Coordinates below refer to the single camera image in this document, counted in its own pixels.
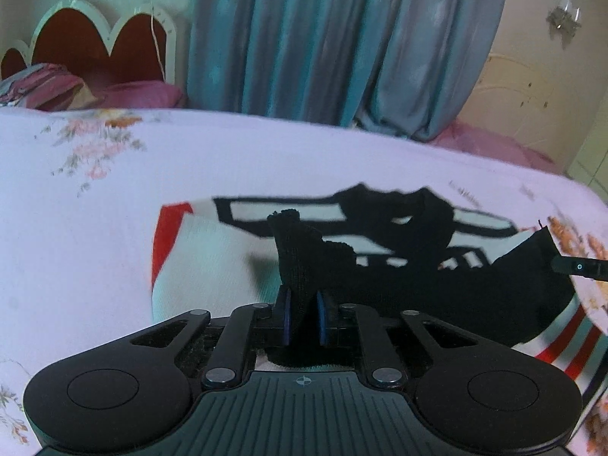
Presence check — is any pink blanket on far bed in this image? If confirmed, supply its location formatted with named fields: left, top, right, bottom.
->
left=430, top=119, right=561, bottom=174

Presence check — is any cream round headboard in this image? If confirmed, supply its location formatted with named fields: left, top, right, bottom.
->
left=459, top=54, right=576, bottom=170

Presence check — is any blue patterned curtain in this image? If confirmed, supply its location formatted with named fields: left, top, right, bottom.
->
left=187, top=0, right=505, bottom=142

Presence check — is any maroon pillow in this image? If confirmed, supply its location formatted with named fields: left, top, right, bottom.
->
left=1, top=64, right=185, bottom=112

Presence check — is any crystal wall lamp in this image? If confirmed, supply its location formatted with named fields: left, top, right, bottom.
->
left=546, top=0, right=581, bottom=49

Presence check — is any striped knit sweater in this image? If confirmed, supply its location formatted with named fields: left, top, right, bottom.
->
left=152, top=184, right=607, bottom=408

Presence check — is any red heart-shaped headboard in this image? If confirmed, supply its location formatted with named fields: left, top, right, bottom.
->
left=1, top=0, right=176, bottom=86

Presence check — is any floral pink bed sheet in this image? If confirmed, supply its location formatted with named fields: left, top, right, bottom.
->
left=1, top=108, right=607, bottom=455

